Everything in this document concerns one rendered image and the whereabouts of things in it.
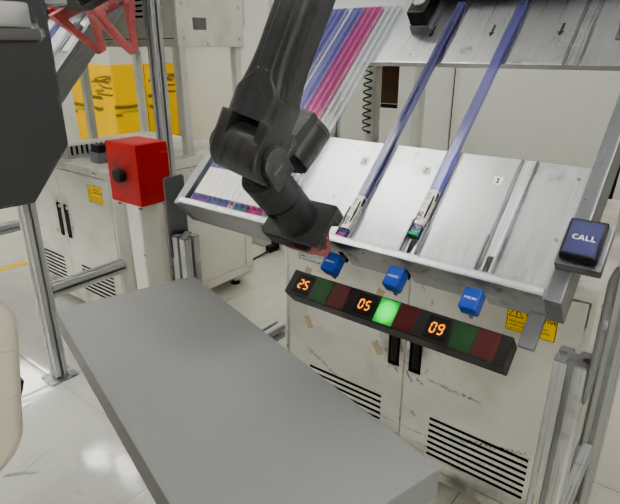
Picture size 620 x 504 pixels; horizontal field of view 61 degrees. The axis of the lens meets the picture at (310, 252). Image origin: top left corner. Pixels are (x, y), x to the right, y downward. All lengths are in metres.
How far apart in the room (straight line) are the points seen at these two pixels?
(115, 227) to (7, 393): 1.41
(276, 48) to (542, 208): 0.40
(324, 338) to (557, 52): 0.80
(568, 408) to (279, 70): 0.53
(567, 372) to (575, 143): 1.99
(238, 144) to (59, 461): 1.18
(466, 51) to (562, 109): 1.69
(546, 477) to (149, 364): 0.56
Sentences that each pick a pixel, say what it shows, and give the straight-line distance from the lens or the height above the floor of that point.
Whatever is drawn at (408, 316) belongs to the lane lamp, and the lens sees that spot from 0.72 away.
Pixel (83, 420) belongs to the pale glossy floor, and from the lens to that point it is 1.71.
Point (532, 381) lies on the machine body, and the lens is 1.11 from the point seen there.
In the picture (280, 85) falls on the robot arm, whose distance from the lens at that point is 0.58.
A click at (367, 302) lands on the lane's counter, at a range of 0.75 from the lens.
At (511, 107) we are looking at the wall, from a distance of 2.71.
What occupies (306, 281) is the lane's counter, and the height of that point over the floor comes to 0.66.
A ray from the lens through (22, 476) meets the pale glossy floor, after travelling 1.60.
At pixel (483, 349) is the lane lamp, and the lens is 0.68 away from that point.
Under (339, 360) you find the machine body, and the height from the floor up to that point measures 0.28.
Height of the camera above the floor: 0.99
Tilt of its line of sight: 21 degrees down
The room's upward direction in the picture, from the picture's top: straight up
